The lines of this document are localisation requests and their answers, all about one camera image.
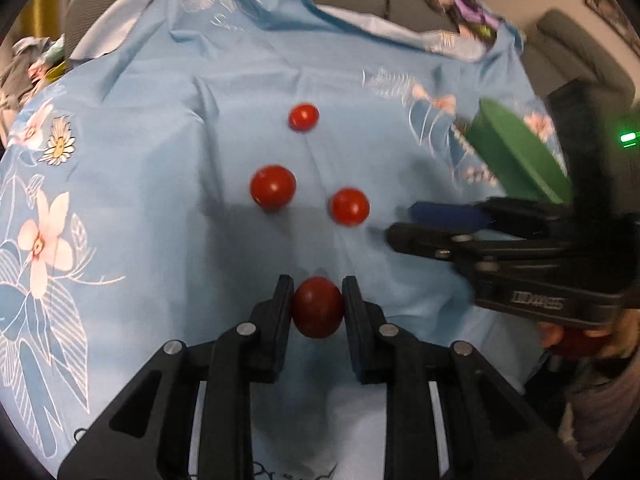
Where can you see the small red cherry tomato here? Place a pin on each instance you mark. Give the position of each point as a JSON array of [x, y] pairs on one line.
[[303, 117]]

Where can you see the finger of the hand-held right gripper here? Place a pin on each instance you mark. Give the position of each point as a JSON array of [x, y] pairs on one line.
[[425, 240], [445, 213]]

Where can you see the person's right hand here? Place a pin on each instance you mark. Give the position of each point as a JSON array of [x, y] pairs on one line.
[[552, 337]]

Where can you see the yellow patterned curtain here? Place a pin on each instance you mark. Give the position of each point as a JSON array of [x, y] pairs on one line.
[[45, 0]]

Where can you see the purple printed bag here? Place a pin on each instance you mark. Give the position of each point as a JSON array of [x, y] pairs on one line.
[[475, 15]]

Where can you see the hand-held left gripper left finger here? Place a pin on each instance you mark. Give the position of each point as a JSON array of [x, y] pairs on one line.
[[280, 320]]

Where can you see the green plastic bowl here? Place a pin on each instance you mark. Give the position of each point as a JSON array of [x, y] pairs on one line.
[[515, 155]]

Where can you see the ornate wall picture frame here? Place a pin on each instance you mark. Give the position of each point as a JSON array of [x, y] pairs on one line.
[[612, 7]]

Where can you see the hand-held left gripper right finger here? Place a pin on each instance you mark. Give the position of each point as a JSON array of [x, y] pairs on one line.
[[352, 320]]

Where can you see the light blue floral blanket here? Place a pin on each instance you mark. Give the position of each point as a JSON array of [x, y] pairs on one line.
[[150, 160]]

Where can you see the pile of crumpled clothes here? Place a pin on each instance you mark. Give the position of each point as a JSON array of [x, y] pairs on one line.
[[25, 70]]

